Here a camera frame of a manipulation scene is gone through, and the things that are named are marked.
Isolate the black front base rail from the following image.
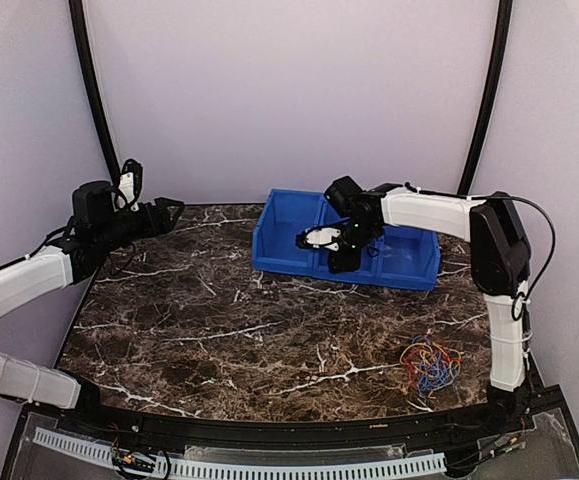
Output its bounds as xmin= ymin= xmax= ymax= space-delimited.
xmin=58 ymin=404 xmax=534 ymax=452

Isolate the red cable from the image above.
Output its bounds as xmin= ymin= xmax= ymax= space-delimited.
xmin=402 ymin=339 xmax=463 ymax=396

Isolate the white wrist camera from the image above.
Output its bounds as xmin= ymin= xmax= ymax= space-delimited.
xmin=295 ymin=226 xmax=342 ymax=251
xmin=113 ymin=159 xmax=143 ymax=211

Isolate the blue middle plastic bin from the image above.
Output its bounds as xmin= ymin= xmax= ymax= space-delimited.
xmin=314 ymin=190 xmax=385 ymax=277

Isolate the black left frame post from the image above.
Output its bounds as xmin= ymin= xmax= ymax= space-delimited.
xmin=68 ymin=0 xmax=120 ymax=184

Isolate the black frame post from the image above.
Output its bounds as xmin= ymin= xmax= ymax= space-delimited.
xmin=457 ymin=0 xmax=513 ymax=195
xmin=68 ymin=0 xmax=120 ymax=184

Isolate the blue right plastic bin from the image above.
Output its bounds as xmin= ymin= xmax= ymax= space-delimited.
xmin=374 ymin=227 xmax=441 ymax=291

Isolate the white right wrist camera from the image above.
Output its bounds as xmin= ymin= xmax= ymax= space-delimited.
xmin=295 ymin=226 xmax=342 ymax=251

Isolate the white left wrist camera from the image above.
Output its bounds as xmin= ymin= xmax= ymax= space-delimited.
xmin=113 ymin=159 xmax=143 ymax=211

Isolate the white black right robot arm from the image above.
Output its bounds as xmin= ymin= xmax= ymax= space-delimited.
xmin=323 ymin=176 xmax=541 ymax=434

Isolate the blue left plastic bin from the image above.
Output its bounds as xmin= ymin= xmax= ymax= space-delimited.
xmin=252 ymin=189 xmax=322 ymax=277

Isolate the black right frame post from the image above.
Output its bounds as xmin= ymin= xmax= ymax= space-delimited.
xmin=457 ymin=0 xmax=513 ymax=195

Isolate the blue plastic bin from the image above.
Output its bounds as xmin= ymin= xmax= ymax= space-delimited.
xmin=252 ymin=189 xmax=322 ymax=277
xmin=374 ymin=227 xmax=441 ymax=291
xmin=314 ymin=190 xmax=385 ymax=277

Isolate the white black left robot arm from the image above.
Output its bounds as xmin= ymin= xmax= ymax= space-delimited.
xmin=0 ymin=174 xmax=185 ymax=436

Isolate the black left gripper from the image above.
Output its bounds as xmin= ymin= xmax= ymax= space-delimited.
xmin=96 ymin=197 xmax=185 ymax=253

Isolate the white slotted cable duct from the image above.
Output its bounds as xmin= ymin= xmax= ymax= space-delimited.
xmin=33 ymin=428 xmax=446 ymax=480

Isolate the blue cable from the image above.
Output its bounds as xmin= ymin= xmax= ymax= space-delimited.
xmin=411 ymin=337 xmax=463 ymax=400

